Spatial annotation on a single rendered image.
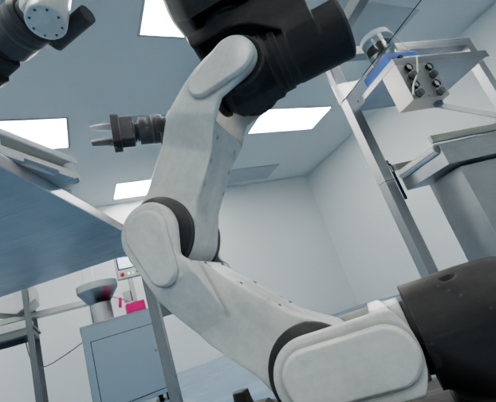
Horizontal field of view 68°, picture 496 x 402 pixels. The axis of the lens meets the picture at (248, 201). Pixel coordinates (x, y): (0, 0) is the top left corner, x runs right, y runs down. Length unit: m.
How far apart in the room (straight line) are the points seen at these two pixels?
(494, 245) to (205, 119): 1.49
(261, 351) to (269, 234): 6.63
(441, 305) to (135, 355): 3.03
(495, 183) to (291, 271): 5.56
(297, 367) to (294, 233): 6.98
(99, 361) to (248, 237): 4.27
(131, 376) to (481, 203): 2.77
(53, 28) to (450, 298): 0.75
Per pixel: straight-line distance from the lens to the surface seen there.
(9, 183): 0.98
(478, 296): 0.58
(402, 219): 1.93
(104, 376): 3.41
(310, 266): 7.46
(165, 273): 0.63
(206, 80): 0.70
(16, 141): 0.99
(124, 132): 1.17
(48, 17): 0.75
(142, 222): 0.66
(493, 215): 1.92
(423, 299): 0.58
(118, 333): 3.43
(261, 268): 6.95
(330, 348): 0.55
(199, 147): 0.70
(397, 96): 1.92
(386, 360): 0.55
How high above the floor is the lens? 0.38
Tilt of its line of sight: 17 degrees up
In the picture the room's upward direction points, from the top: 19 degrees counter-clockwise
